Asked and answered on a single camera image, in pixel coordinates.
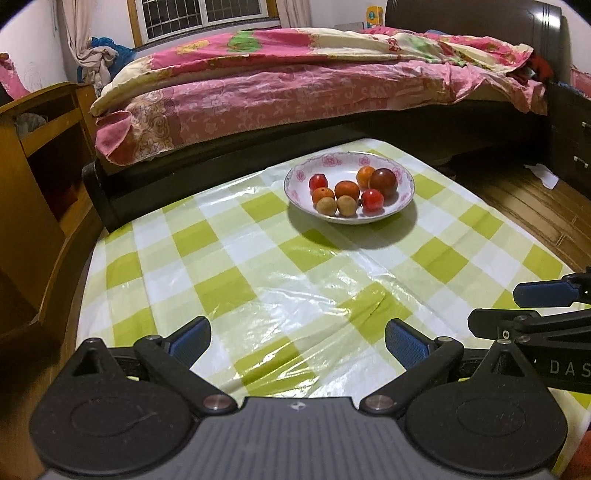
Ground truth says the red cherry tomato front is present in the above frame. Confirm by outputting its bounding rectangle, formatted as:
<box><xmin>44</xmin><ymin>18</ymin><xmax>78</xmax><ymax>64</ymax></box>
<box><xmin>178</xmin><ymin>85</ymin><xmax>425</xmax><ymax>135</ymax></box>
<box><xmin>361</xmin><ymin>189</ymin><xmax>385</xmax><ymax>214</ymax></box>

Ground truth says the red cherry tomato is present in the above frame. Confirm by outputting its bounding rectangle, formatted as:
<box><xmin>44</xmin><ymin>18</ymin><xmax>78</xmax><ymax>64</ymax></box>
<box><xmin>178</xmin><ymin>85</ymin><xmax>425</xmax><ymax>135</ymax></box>
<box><xmin>361</xmin><ymin>189</ymin><xmax>385</xmax><ymax>214</ymax></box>
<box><xmin>308</xmin><ymin>174</ymin><xmax>329</xmax><ymax>192</ymax></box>

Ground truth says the tan longan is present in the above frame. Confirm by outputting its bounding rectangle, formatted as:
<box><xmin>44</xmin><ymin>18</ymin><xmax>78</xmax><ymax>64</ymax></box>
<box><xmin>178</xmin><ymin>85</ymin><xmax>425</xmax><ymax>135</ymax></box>
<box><xmin>337</xmin><ymin>195</ymin><xmax>359</xmax><ymax>218</ymax></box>
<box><xmin>315</xmin><ymin>197</ymin><xmax>338</xmax><ymax>216</ymax></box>

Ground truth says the dark brown large tomato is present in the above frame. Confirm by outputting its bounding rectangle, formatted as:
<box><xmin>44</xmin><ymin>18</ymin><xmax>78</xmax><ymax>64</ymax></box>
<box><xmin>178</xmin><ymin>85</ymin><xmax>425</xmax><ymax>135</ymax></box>
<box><xmin>368</xmin><ymin>168</ymin><xmax>398</xmax><ymax>200</ymax></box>

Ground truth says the red cherry tomato back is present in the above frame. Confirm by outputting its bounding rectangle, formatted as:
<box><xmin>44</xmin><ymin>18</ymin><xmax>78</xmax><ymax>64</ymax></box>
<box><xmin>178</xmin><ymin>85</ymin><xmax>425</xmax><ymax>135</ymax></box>
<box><xmin>308</xmin><ymin>174</ymin><xmax>329</xmax><ymax>192</ymax></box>

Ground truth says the white paper on floor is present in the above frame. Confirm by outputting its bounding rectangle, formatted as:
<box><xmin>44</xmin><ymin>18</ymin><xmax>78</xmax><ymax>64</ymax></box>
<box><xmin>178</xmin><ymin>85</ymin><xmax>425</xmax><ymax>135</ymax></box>
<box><xmin>526</xmin><ymin>163</ymin><xmax>559</xmax><ymax>190</ymax></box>

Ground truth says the green white checkered tablecloth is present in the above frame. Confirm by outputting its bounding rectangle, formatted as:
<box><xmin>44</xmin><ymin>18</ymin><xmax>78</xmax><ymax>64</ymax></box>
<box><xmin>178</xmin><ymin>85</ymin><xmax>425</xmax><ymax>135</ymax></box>
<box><xmin>77</xmin><ymin>140</ymin><xmax>569</xmax><ymax>400</ymax></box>

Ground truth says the dark nightstand with drawers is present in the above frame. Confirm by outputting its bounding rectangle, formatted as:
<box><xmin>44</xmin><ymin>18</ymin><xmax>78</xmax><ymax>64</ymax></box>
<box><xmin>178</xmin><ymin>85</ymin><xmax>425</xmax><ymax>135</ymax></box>
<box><xmin>547</xmin><ymin>83</ymin><xmax>591</xmax><ymax>198</ymax></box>

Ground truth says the larger orange mandarin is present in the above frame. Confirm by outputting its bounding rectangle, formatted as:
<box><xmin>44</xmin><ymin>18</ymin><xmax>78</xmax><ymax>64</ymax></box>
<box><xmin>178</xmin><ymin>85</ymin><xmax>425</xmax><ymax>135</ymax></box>
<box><xmin>334</xmin><ymin>180</ymin><xmax>361</xmax><ymax>200</ymax></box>

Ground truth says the small orange mandarin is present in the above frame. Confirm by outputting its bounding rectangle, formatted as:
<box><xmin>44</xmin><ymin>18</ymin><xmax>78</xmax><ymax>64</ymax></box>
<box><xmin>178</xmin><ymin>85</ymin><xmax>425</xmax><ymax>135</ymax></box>
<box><xmin>311</xmin><ymin>187</ymin><xmax>335</xmax><ymax>206</ymax></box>

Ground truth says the brown wooden cabinet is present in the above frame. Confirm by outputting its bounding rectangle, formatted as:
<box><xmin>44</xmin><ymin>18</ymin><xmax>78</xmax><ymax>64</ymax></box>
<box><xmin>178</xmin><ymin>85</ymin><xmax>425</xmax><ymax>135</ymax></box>
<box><xmin>1</xmin><ymin>82</ymin><xmax>102</xmax><ymax>479</ymax></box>

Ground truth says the white floral plate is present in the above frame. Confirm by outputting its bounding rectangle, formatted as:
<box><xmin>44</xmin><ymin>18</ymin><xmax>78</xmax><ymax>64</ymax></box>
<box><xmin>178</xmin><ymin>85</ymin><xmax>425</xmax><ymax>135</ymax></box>
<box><xmin>283</xmin><ymin>151</ymin><xmax>415</xmax><ymax>225</ymax></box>

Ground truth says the pink floral bedsheet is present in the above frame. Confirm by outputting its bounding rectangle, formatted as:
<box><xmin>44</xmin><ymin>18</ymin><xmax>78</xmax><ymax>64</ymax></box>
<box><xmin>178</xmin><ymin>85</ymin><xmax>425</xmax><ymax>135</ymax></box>
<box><xmin>95</xmin><ymin>60</ymin><xmax>548</xmax><ymax>166</ymax></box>

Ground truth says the dark wooden headboard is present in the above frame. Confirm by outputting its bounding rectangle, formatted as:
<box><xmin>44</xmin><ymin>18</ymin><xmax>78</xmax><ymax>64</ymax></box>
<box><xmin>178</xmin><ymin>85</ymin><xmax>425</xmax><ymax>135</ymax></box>
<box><xmin>385</xmin><ymin>0</ymin><xmax>572</xmax><ymax>82</ymax></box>

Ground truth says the beige curtain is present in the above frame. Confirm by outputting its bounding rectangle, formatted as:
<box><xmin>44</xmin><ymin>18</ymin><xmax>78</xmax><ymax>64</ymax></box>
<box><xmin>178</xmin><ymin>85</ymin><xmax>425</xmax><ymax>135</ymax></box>
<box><xmin>61</xmin><ymin>0</ymin><xmax>118</xmax><ymax>96</ymax></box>

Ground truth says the yellow toy on shelf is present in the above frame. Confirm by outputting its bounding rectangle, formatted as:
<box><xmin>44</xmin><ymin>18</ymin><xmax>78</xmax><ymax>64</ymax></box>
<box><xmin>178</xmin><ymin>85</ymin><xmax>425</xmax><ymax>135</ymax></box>
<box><xmin>366</xmin><ymin>5</ymin><xmax>385</xmax><ymax>28</ymax></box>

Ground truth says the window with metal grille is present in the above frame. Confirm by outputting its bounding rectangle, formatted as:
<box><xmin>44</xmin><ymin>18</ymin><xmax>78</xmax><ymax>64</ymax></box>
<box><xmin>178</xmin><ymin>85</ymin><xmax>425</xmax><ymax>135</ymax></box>
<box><xmin>127</xmin><ymin>0</ymin><xmax>279</xmax><ymax>47</ymax></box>

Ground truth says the colourful cream quilt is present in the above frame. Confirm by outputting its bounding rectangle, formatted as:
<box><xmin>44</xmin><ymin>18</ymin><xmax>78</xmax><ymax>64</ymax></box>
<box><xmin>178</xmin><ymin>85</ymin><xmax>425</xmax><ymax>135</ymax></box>
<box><xmin>90</xmin><ymin>27</ymin><xmax>534</xmax><ymax>117</ymax></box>

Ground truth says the dark bed frame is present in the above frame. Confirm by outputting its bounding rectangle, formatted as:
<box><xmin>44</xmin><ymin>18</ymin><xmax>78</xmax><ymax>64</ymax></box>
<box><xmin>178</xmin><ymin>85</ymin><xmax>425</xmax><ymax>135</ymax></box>
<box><xmin>82</xmin><ymin>100</ymin><xmax>552</xmax><ymax>231</ymax></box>

